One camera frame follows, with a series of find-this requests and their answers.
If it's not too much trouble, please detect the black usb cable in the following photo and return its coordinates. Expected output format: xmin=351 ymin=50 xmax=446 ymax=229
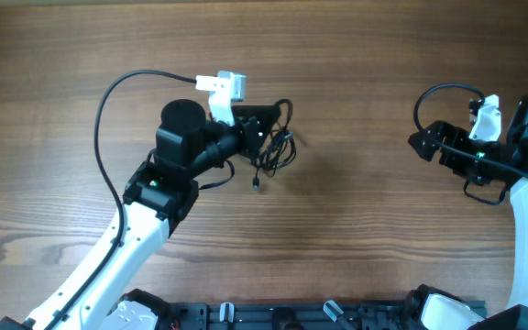
xmin=250 ymin=98 xmax=298 ymax=192

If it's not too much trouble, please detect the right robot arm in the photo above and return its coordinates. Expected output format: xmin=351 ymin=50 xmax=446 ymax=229
xmin=408 ymin=95 xmax=528 ymax=329

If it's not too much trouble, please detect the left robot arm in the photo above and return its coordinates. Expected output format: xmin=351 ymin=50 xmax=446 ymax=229
xmin=0 ymin=99 xmax=293 ymax=329

